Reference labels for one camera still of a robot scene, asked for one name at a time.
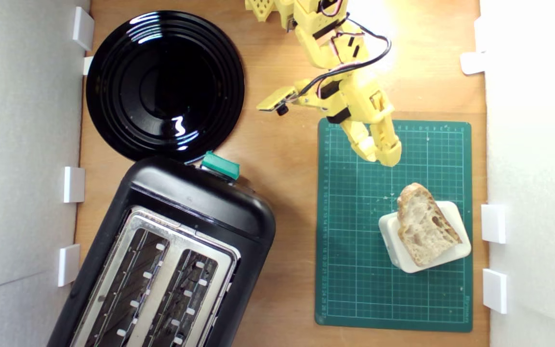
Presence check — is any brown bread slice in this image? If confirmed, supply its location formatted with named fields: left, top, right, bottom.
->
left=396, top=182, right=463, bottom=267

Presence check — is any green toaster lever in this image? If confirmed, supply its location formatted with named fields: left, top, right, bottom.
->
left=200, top=150, right=240, bottom=180

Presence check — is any black two-slot toaster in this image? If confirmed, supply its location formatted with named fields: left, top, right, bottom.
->
left=46, top=155, right=277, bottom=347

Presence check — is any green cutting mat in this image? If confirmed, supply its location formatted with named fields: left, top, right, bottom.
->
left=315, top=118, right=474, bottom=333

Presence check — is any white block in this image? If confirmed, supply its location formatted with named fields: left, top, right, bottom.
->
left=379, top=200, right=472, bottom=274

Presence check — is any black round plate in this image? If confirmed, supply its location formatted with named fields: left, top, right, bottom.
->
left=86, top=11, right=245, bottom=163

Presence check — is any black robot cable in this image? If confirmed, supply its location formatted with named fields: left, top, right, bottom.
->
left=302, top=0, right=393, bottom=99

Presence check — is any yellow gripper camera mount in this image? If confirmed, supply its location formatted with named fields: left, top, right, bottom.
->
left=257, top=86, right=300, bottom=117

